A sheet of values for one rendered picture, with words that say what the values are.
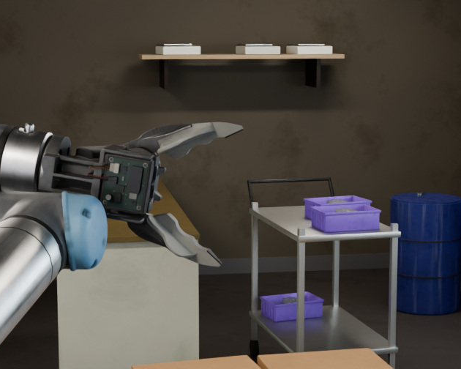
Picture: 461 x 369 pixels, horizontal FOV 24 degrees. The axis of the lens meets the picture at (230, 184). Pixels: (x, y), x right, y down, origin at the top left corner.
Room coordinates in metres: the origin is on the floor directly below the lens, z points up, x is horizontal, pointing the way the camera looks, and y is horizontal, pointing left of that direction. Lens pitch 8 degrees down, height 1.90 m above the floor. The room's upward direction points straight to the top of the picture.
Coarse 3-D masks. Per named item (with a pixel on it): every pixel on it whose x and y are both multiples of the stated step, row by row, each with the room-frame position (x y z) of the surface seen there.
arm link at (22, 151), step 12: (12, 132) 1.12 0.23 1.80; (24, 132) 1.14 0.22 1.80; (36, 132) 1.13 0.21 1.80; (12, 144) 1.11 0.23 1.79; (24, 144) 1.11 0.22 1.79; (36, 144) 1.11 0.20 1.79; (12, 156) 1.10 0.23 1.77; (24, 156) 1.10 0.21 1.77; (36, 156) 1.10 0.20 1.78; (12, 168) 1.10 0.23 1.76; (24, 168) 1.10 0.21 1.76; (36, 168) 1.10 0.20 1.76; (0, 180) 1.11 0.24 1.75; (12, 180) 1.11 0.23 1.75; (24, 180) 1.10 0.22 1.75; (36, 180) 1.10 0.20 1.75
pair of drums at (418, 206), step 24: (408, 216) 7.06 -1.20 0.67; (432, 216) 7.00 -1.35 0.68; (456, 216) 7.07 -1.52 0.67; (408, 240) 7.05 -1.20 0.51; (432, 240) 7.00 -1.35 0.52; (456, 240) 7.07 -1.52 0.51; (408, 264) 7.05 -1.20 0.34; (432, 264) 7.00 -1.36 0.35; (456, 264) 7.08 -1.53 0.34; (408, 288) 7.05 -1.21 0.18; (432, 288) 7.00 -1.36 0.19; (456, 288) 7.09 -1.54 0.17; (408, 312) 7.04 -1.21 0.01; (432, 312) 7.00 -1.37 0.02
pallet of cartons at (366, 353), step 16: (304, 352) 4.78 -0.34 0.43; (320, 352) 4.78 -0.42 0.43; (336, 352) 4.78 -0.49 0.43; (352, 352) 4.78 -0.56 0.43; (368, 352) 4.78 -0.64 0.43; (144, 368) 4.54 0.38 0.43; (160, 368) 4.54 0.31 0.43; (176, 368) 4.54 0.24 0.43; (192, 368) 4.54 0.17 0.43; (208, 368) 4.54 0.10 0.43; (224, 368) 4.54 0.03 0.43; (240, 368) 4.54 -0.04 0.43; (256, 368) 4.54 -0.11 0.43; (272, 368) 4.54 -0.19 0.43; (288, 368) 4.54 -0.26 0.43; (304, 368) 4.54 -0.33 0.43; (320, 368) 4.54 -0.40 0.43; (336, 368) 4.54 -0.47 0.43; (352, 368) 4.54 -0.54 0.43; (368, 368) 4.54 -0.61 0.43; (384, 368) 4.54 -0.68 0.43
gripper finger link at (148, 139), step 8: (160, 128) 1.14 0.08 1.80; (168, 128) 1.14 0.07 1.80; (176, 128) 1.14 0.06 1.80; (184, 128) 1.14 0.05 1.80; (144, 136) 1.14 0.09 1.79; (152, 136) 1.14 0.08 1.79; (160, 136) 1.14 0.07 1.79; (136, 144) 1.15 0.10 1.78; (144, 144) 1.14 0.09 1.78; (152, 144) 1.14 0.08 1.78; (152, 152) 1.14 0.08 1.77
